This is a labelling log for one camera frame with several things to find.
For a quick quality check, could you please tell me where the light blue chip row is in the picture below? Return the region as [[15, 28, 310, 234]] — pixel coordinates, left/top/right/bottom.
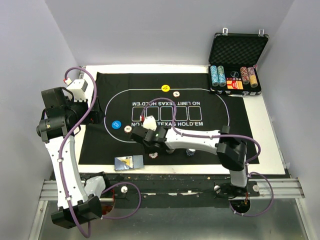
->
[[209, 65, 219, 87]]

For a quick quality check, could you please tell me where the purple tan chip row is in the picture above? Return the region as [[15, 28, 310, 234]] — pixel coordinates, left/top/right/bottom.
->
[[247, 67, 258, 88]]

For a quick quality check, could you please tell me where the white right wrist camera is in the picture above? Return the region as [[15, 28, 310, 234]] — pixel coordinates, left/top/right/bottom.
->
[[142, 115, 157, 131]]

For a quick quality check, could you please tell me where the black poker table mat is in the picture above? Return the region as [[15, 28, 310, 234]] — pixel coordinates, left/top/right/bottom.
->
[[79, 72, 253, 166]]

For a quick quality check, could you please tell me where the red brown chip row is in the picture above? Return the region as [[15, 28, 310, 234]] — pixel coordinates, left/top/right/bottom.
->
[[240, 66, 250, 85]]

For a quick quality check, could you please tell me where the green chip row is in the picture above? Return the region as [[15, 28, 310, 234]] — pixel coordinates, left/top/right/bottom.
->
[[217, 65, 227, 87]]

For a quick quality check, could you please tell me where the blue small blind button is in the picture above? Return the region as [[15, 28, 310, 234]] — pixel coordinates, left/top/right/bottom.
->
[[111, 120, 122, 130]]

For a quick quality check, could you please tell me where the aluminium mounting rail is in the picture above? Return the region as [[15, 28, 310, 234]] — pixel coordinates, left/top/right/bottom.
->
[[39, 178, 305, 201]]

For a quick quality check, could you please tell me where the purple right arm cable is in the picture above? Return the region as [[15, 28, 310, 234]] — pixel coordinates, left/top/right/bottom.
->
[[140, 97, 275, 218]]

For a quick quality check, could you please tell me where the blue playing card deck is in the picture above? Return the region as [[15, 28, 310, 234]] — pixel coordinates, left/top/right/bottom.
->
[[114, 155, 144, 171]]

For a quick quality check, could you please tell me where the red white chip near edge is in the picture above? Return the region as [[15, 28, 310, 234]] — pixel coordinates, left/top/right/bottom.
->
[[148, 152, 158, 159]]

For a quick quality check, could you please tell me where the red orange card box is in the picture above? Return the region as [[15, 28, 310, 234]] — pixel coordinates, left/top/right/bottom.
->
[[226, 77, 244, 90]]

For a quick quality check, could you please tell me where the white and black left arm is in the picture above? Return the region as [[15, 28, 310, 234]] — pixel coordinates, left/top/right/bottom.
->
[[36, 87, 111, 229]]

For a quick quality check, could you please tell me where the red white 100 chip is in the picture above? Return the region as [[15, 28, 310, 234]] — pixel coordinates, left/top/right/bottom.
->
[[124, 125, 133, 134]]

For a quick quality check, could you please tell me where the yellow round dealer button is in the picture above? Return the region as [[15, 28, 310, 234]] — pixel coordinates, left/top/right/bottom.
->
[[161, 84, 171, 92]]

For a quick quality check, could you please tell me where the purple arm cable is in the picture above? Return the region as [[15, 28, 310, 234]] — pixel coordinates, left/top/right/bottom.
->
[[140, 97, 275, 218], [56, 66, 142, 238]]

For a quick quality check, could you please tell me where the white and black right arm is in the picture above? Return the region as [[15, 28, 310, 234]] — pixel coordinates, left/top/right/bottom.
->
[[130, 126, 248, 196]]

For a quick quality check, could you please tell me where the blue white chip stack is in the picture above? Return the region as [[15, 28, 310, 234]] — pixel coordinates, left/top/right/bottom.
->
[[185, 148, 196, 157]]

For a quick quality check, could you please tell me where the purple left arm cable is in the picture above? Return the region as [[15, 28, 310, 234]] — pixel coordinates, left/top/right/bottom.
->
[[56, 66, 142, 238]]

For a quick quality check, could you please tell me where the black aluminium poker chip case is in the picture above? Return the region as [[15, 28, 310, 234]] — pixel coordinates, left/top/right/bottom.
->
[[208, 27, 269, 96]]

